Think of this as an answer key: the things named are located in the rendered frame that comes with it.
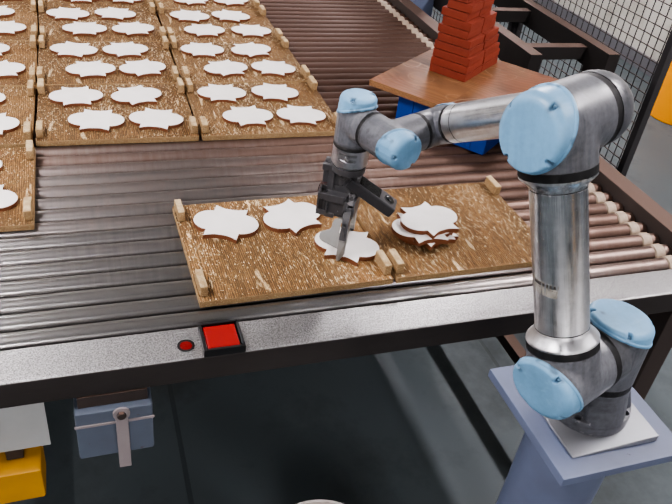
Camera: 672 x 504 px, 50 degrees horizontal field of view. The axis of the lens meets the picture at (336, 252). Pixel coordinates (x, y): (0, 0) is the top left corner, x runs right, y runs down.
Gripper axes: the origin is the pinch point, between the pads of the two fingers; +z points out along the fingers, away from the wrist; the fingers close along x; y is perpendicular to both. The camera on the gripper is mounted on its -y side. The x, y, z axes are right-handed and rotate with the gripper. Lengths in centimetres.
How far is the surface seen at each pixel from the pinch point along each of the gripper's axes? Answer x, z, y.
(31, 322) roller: 43, 3, 50
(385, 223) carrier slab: -13.2, 0.6, -6.7
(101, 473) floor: 9, 94, 61
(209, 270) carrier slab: 18.9, 0.7, 24.7
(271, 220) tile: -2.0, -0.5, 18.0
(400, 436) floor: -34, 94, -23
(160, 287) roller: 25.6, 2.4, 32.4
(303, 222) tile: -4.1, -0.5, 11.0
